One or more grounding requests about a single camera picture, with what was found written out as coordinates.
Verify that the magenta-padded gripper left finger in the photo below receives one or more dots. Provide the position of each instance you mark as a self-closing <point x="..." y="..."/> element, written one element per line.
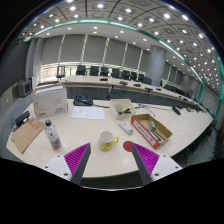
<point x="74" y="160"/>

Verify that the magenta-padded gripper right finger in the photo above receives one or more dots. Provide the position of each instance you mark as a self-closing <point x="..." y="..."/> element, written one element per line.
<point x="149" y="160"/>

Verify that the clear water bottle black cap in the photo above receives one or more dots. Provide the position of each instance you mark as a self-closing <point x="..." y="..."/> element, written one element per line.
<point x="53" y="135"/>

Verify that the black marker pen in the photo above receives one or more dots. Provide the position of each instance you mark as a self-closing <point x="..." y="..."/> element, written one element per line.
<point x="154" y="136"/>
<point x="157" y="135"/>

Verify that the flat round red coaster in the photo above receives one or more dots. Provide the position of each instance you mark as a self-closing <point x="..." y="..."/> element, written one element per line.
<point x="127" y="146"/>

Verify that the brown cardboard tray red edge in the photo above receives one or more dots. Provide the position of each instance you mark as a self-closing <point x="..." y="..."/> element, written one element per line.
<point x="163" y="131"/>

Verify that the grey-green whiteboard eraser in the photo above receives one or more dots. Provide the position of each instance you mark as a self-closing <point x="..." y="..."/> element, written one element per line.
<point x="152" y="125"/>

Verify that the white remote control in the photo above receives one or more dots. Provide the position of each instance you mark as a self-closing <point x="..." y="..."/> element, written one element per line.
<point x="126" y="127"/>

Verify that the white printed paper sheet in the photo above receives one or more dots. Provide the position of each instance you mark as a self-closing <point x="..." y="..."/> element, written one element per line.
<point x="88" y="112"/>

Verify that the brown kraft paper envelope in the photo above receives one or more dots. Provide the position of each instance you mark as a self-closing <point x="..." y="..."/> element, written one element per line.
<point x="27" y="133"/>

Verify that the black clip in white box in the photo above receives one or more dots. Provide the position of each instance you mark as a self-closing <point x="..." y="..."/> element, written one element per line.
<point x="125" y="111"/>

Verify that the black desktop microphone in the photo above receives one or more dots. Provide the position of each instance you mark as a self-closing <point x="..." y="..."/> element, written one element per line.
<point x="176" y="110"/>

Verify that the black desk phone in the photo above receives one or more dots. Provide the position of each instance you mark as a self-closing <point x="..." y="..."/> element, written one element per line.
<point x="82" y="100"/>

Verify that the large white cardboard box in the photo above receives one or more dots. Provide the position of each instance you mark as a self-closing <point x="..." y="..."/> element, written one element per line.
<point x="50" y="101"/>

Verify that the small open white box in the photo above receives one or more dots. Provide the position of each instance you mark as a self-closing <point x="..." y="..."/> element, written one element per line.
<point x="117" y="105"/>

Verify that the flat black electronic device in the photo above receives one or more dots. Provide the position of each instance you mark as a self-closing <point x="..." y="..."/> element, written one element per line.
<point x="22" y="118"/>

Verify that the black conference microphones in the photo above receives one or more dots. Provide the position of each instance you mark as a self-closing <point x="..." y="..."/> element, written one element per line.
<point x="123" y="82"/>

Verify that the small grey monitor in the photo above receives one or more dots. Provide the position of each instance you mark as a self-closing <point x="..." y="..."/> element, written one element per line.
<point x="24" y="88"/>

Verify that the black office chairs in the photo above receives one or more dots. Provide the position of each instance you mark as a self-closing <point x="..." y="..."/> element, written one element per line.
<point x="105" y="71"/>

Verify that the round ceiling lights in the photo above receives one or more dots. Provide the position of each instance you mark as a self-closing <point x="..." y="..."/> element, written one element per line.
<point x="100" y="5"/>

